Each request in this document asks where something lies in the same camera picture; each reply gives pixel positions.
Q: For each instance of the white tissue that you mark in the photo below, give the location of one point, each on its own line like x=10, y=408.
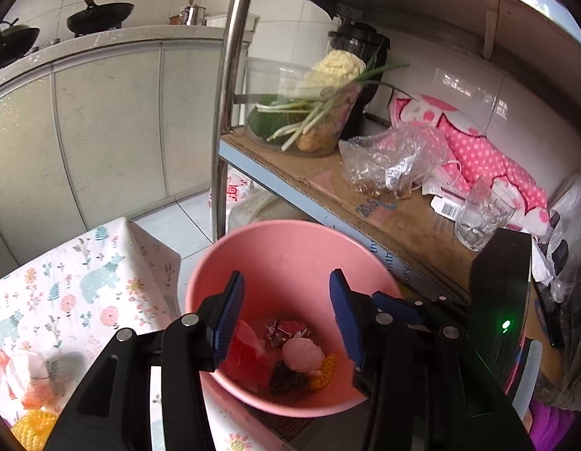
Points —
x=302, y=354

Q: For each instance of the black wok with lid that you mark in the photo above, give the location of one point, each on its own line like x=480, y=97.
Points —
x=13, y=40

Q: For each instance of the floral bear print tablecloth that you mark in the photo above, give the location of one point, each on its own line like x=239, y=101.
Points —
x=83, y=300

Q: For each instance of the steel wool scourer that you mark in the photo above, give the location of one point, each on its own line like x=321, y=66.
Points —
x=285, y=378

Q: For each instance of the green vegetable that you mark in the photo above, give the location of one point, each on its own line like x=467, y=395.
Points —
x=262, y=124

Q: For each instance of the purple garment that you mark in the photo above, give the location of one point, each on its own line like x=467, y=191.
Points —
x=551, y=427

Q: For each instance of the clear drinking glass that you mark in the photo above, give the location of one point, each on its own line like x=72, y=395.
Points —
x=478, y=225

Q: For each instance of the metal kettle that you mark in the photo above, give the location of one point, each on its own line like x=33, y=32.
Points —
x=196, y=15

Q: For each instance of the pink plastic bowl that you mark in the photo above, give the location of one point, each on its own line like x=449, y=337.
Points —
x=281, y=263

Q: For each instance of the cauliflower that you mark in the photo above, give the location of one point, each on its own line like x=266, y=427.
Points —
x=335, y=68

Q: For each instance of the small copper pot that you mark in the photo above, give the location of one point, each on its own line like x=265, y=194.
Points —
x=175, y=19

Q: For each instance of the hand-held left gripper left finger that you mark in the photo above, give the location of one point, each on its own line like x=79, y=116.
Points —
x=229, y=319

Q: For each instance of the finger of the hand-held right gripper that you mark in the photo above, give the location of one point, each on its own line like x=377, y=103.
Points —
x=398, y=305

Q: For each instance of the white plastic bag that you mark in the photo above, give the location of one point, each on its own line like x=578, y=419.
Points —
x=577, y=206

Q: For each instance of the orange white plastic wrapper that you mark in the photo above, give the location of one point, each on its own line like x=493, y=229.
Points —
x=34, y=387

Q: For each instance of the open black wok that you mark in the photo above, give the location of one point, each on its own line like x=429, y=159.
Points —
x=100, y=16

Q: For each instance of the metal shelf rack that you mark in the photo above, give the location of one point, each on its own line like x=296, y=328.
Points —
x=234, y=56

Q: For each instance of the clear tub of vegetables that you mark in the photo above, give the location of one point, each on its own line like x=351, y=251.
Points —
x=314, y=115

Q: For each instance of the white bag red print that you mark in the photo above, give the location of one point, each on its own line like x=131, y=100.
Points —
x=236, y=190

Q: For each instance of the clear plastic bag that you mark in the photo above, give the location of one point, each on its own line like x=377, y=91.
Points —
x=389, y=159

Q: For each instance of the grey kitchen cabinets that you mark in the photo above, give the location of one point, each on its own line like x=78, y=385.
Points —
x=111, y=117

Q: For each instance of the yellow foam mesh sleeve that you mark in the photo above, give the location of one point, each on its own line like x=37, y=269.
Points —
x=325, y=371
x=32, y=427

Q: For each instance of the cardboard shelf liner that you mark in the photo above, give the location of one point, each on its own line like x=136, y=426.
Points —
x=346, y=197

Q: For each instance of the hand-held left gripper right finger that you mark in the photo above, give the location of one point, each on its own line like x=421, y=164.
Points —
x=346, y=319

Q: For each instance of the white paper label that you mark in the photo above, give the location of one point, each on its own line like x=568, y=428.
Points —
x=445, y=206

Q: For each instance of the pink polka dot plush toy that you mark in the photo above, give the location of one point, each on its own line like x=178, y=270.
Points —
x=478, y=155

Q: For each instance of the black blender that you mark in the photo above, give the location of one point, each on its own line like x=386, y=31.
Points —
x=365, y=42

